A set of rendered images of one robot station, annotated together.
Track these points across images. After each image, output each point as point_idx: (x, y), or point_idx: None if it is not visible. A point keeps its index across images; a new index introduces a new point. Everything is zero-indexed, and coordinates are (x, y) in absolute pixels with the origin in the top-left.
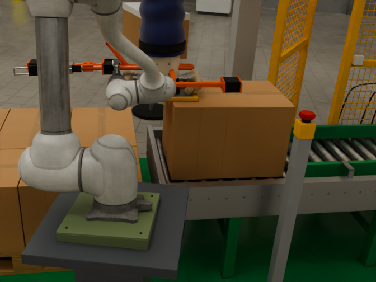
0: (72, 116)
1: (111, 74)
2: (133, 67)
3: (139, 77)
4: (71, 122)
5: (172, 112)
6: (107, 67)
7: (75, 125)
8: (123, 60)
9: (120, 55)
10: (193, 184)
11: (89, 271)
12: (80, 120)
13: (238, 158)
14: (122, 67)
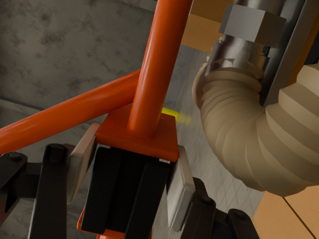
0: (286, 198)
1: (154, 206)
2: (155, 41)
3: (248, 19)
4: (300, 215)
5: None
6: (102, 215)
7: (313, 218)
8: (104, 89)
9: (73, 100)
10: None
11: None
12: (304, 196)
13: None
14: (136, 118)
